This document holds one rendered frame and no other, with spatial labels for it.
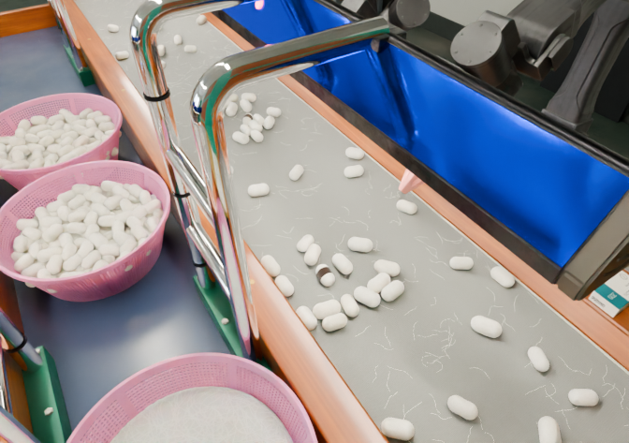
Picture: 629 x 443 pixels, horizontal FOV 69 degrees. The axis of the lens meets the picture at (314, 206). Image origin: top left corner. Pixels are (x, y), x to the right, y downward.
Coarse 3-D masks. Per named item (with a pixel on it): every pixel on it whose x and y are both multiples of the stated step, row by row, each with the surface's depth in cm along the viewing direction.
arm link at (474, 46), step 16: (480, 16) 53; (496, 16) 52; (464, 32) 54; (480, 32) 52; (496, 32) 51; (512, 32) 53; (464, 48) 53; (480, 48) 52; (496, 48) 51; (512, 48) 54; (560, 48) 55; (464, 64) 52; (480, 64) 51; (496, 64) 52; (528, 64) 57; (544, 64) 57; (560, 64) 58; (496, 80) 55
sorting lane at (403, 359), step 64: (128, 0) 147; (128, 64) 114; (192, 64) 114; (320, 128) 93; (320, 192) 79; (384, 192) 79; (256, 256) 69; (320, 256) 69; (384, 256) 69; (448, 256) 69; (320, 320) 61; (384, 320) 61; (448, 320) 61; (512, 320) 61; (384, 384) 54; (448, 384) 54; (512, 384) 54; (576, 384) 54
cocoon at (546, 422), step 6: (540, 420) 50; (546, 420) 49; (552, 420) 49; (540, 426) 49; (546, 426) 49; (552, 426) 49; (558, 426) 49; (540, 432) 49; (546, 432) 49; (552, 432) 48; (558, 432) 48; (540, 438) 49; (546, 438) 48; (552, 438) 48; (558, 438) 48
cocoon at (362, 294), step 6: (360, 288) 62; (366, 288) 62; (354, 294) 62; (360, 294) 61; (366, 294) 61; (372, 294) 61; (360, 300) 62; (366, 300) 61; (372, 300) 61; (378, 300) 61; (372, 306) 61
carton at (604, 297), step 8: (608, 280) 60; (616, 280) 60; (624, 280) 60; (600, 288) 59; (608, 288) 59; (616, 288) 59; (624, 288) 59; (592, 296) 59; (600, 296) 58; (608, 296) 58; (616, 296) 58; (624, 296) 58; (600, 304) 59; (608, 304) 58; (616, 304) 57; (624, 304) 57; (608, 312) 58; (616, 312) 57
